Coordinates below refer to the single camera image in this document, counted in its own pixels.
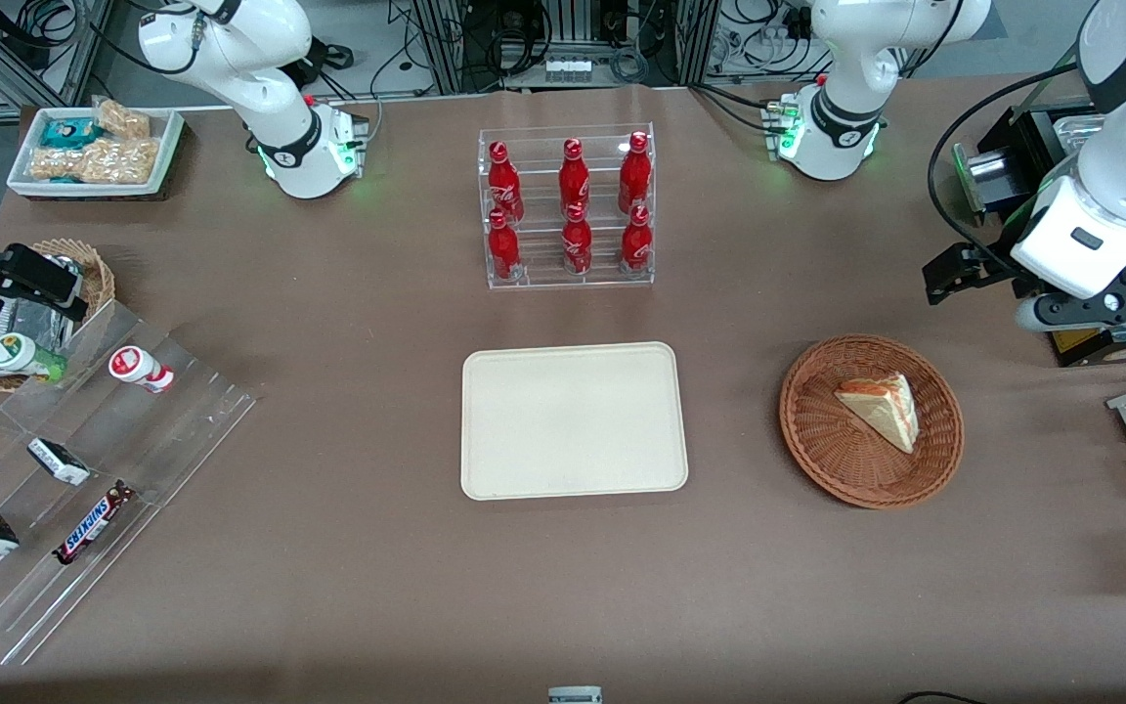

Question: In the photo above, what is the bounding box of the triangular sandwich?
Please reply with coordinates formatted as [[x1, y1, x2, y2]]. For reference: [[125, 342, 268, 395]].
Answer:
[[835, 374, 920, 455]]

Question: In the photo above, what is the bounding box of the small brown wicker basket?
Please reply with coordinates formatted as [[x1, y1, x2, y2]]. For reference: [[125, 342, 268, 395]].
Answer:
[[0, 238, 116, 394]]

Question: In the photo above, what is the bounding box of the white rectangular snack tray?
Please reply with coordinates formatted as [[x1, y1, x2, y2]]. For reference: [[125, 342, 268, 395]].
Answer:
[[6, 106, 186, 201]]

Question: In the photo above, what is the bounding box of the large brown wicker basket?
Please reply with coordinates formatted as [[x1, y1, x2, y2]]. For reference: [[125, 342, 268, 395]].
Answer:
[[779, 334, 965, 509]]

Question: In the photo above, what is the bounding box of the beige plastic tray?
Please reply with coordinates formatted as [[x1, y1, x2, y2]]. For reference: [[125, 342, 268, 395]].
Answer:
[[461, 341, 689, 502]]

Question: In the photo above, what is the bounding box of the dark silver foil pouch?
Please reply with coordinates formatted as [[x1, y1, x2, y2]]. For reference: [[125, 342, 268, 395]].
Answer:
[[12, 293, 75, 355]]

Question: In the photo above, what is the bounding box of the green lid yogurt bottle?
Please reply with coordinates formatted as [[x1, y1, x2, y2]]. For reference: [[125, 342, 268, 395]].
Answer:
[[0, 332, 67, 384]]

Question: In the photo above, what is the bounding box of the black food warmer machine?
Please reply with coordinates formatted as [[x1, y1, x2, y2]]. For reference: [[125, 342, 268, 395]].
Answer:
[[952, 98, 1126, 369]]

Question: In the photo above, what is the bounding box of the red white yogurt bottle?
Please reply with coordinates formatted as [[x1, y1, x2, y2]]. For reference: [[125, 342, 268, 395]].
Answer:
[[108, 345, 175, 394]]

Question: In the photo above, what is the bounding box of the large rice cracker pack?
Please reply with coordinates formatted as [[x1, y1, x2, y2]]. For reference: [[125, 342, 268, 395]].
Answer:
[[28, 137, 161, 186]]

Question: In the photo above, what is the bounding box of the teal snack packet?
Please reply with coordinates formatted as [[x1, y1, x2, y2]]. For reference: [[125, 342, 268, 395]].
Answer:
[[40, 117, 105, 150]]

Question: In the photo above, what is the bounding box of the small rice cracker pack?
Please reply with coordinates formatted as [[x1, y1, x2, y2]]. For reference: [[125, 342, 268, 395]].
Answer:
[[92, 96, 152, 140]]

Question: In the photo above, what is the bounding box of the clear acrylic stepped display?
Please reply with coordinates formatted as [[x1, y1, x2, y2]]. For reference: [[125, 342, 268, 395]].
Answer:
[[0, 298, 261, 668]]

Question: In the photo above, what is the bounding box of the clear plastic food container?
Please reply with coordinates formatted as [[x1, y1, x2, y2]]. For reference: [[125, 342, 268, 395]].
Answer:
[[1055, 113, 1107, 159]]

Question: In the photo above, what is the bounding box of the Snickers chocolate bar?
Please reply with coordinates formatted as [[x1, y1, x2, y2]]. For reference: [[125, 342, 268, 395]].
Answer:
[[52, 481, 137, 566]]

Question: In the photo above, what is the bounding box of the red cola bottle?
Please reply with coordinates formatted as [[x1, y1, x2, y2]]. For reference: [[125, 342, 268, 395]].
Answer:
[[559, 138, 591, 216], [618, 131, 653, 214], [561, 202, 594, 276], [620, 204, 654, 273], [487, 209, 523, 283], [487, 141, 525, 224]]

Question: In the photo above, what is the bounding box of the clear acrylic bottle rack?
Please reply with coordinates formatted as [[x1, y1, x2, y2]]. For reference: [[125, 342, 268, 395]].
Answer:
[[477, 123, 657, 290]]

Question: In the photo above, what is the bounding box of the aluminium equipment rack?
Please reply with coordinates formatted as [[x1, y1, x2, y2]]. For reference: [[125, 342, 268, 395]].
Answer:
[[411, 0, 720, 95]]

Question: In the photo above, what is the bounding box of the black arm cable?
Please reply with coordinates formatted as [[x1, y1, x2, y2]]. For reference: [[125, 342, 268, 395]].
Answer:
[[927, 63, 1084, 286]]

